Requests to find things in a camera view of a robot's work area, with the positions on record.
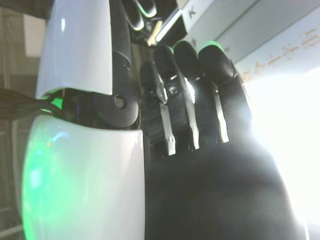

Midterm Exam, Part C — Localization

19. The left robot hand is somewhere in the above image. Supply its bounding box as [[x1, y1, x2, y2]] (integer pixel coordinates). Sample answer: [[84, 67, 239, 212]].
[[21, 0, 311, 240]]

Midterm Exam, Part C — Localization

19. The white printed carton box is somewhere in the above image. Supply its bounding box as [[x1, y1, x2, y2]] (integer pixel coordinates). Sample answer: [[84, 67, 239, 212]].
[[182, 0, 320, 82]]

